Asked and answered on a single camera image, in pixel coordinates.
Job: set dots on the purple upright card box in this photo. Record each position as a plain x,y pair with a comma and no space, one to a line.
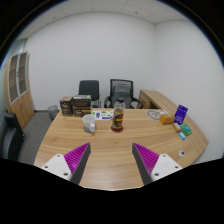
181,114

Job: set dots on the small yellow-brown packet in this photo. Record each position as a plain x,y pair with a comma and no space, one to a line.
176,127

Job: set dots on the wooden side desk unit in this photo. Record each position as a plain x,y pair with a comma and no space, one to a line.
145,99

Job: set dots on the round grey patterned disc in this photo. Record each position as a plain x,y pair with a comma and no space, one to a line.
154,115

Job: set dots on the grey waste bin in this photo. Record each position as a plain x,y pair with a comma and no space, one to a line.
53,112

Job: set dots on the black office chair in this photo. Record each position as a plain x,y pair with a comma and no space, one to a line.
89,89

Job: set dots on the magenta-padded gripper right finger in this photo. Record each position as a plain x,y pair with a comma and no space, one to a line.
146,159

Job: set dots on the black leather armchair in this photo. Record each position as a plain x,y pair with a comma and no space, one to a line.
10,136

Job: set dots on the tall dark brown carton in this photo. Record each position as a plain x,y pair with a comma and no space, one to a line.
66,106

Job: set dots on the white green purple leaflet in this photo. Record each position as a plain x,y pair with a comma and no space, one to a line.
103,115

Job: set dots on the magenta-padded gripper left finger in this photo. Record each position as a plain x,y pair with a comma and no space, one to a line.
76,159

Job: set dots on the green flat box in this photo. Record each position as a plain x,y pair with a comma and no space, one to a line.
186,129

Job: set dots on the grey mesh office chair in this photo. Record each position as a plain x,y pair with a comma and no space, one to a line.
122,91

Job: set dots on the small light blue box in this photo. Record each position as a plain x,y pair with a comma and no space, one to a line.
181,135

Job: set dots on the white ceramic mug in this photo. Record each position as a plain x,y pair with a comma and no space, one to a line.
89,122

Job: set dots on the orange-brown small box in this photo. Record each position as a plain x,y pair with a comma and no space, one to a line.
167,119

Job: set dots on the wooden glass-door cabinet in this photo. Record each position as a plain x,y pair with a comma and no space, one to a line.
18,90

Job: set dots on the clear black-capped drink bottle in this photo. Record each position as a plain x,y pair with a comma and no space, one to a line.
118,116

